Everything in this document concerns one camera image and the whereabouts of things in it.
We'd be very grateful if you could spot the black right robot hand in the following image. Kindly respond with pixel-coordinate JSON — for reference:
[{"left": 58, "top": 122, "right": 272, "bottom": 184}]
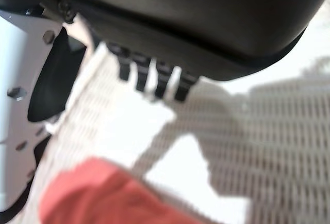
[{"left": 0, "top": 0, "right": 330, "bottom": 221}]

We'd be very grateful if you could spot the red cloth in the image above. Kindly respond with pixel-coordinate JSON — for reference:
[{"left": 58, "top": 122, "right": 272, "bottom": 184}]
[{"left": 38, "top": 156, "right": 207, "bottom": 224}]

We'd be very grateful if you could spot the white wicker basket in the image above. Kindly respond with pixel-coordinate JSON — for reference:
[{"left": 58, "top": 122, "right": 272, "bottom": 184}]
[{"left": 25, "top": 9, "right": 330, "bottom": 224}]

